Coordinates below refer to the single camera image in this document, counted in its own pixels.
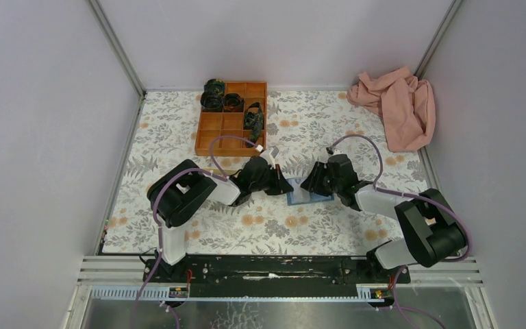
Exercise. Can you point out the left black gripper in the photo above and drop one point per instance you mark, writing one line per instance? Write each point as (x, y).
(280, 185)

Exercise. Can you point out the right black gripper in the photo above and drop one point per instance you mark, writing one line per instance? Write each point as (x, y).
(312, 182)

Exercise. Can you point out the blue leather card holder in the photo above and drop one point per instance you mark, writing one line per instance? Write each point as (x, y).
(300, 196)

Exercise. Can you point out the beige oval tray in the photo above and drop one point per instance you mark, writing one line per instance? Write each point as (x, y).
(221, 173)

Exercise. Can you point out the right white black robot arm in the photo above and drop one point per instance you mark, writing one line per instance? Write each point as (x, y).
(430, 232)

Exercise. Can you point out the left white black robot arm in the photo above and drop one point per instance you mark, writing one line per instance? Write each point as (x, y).
(177, 196)

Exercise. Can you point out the floral patterned table mat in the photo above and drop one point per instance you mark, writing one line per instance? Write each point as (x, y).
(300, 124)

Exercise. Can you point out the orange compartment organizer box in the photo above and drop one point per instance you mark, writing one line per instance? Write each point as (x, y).
(222, 133)

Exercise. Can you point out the dark rolled belt middle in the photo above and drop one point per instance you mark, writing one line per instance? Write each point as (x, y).
(233, 102)

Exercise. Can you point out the dark rolled belt top-left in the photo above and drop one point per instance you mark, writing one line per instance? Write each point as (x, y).
(211, 102)

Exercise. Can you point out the dark rolled belt outside box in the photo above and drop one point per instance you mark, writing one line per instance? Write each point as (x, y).
(214, 86)

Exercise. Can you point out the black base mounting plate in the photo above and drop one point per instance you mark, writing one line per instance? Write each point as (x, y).
(238, 276)

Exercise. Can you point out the pink crumpled cloth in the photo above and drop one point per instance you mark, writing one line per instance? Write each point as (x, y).
(405, 104)

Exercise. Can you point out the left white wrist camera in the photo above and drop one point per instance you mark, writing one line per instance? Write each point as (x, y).
(269, 154)

